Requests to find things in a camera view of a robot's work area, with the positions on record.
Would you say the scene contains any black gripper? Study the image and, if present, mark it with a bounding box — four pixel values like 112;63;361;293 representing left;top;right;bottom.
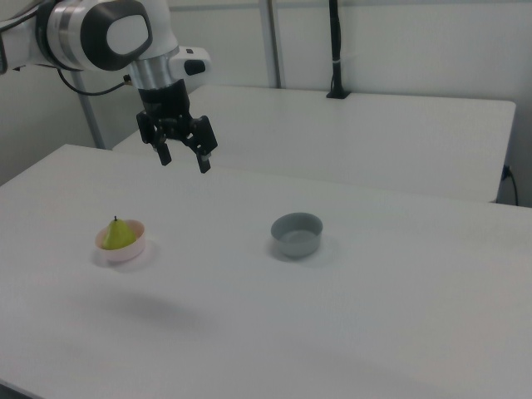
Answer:
135;80;219;175

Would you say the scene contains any green pear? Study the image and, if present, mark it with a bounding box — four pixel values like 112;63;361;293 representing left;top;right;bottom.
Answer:
101;214;139;252

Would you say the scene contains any pink bowl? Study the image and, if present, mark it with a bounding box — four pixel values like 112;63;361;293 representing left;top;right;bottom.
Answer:
94;219;148;264

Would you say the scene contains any grey bowl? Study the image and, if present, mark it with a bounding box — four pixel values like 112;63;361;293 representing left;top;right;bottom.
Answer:
270;212;324;259

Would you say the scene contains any white side table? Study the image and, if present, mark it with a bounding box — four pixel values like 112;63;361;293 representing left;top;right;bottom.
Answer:
111;85;518;204

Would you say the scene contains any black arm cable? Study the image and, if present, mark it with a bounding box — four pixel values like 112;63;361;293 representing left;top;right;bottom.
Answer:
56;67;135;97

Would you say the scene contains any grey wall partition post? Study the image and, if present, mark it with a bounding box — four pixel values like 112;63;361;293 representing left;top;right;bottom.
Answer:
257;0;288;89

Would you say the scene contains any black clamped camera pole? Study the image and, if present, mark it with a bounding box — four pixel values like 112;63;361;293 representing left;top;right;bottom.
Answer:
325;0;352;101

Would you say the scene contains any black wall power cable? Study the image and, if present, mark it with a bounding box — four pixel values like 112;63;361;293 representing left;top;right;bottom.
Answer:
502;165;521;207

